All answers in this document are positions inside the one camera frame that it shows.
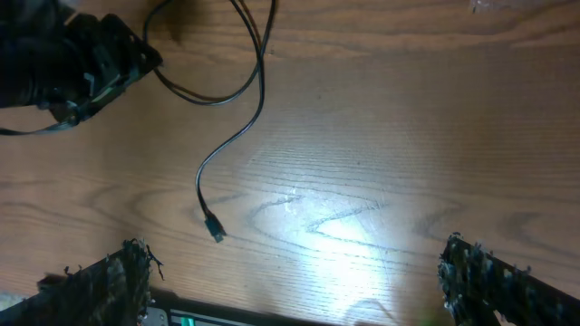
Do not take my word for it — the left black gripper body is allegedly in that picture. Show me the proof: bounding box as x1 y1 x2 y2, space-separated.
49 14 162 125

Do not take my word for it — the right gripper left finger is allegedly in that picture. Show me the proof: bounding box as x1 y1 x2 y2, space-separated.
1 239 162 326

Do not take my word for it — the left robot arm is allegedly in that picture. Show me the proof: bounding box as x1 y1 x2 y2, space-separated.
1 1 162 131

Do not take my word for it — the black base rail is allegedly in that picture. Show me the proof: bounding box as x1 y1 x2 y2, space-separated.
140 289 330 326

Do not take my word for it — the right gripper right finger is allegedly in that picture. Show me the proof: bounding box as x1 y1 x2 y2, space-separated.
438 233 579 326

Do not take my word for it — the black usb cable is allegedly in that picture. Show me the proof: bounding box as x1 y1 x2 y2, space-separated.
141 0 278 245

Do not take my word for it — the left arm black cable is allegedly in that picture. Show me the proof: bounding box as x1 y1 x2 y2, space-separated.
0 118 78 137

